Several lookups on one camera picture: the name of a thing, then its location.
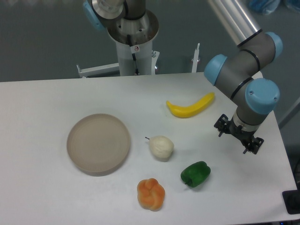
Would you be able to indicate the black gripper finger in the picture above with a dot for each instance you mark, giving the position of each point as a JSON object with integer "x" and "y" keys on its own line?
{"x": 222, "y": 125}
{"x": 252, "y": 144}

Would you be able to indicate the yellow toy banana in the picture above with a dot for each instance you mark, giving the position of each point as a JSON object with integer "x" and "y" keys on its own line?
{"x": 191, "y": 110}

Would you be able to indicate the green toy bell pepper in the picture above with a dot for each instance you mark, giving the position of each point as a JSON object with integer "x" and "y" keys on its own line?
{"x": 195, "y": 174}

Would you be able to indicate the white toy pear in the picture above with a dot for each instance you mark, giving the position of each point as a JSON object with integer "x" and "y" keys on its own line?
{"x": 161, "y": 147}

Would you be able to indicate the white metal bracket left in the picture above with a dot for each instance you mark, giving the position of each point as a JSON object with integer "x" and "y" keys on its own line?
{"x": 99, "y": 71}

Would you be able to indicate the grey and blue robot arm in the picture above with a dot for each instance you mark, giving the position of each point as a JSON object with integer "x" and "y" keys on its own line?
{"x": 233, "y": 76}

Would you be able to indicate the white metal bracket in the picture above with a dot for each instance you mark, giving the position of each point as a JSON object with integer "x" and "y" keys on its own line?
{"x": 99, "y": 71}
{"x": 195, "y": 60}

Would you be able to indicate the blue plastic bag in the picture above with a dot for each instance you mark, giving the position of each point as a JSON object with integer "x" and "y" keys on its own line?
{"x": 263, "y": 7}

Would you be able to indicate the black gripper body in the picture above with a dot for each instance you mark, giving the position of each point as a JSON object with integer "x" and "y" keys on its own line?
{"x": 241, "y": 130}

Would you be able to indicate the black device at table edge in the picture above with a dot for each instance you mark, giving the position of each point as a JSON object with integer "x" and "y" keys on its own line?
{"x": 292, "y": 201}

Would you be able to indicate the white metal bracket right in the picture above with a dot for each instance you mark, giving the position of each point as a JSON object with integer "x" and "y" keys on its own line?
{"x": 195, "y": 60}

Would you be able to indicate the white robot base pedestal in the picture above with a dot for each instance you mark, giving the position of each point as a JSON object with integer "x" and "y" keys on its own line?
{"x": 134, "y": 44}

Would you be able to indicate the beige round plate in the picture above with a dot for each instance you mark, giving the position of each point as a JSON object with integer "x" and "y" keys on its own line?
{"x": 98, "y": 144}

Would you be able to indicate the orange knotted bread roll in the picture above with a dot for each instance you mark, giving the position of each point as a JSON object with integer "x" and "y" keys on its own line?
{"x": 150, "y": 194}

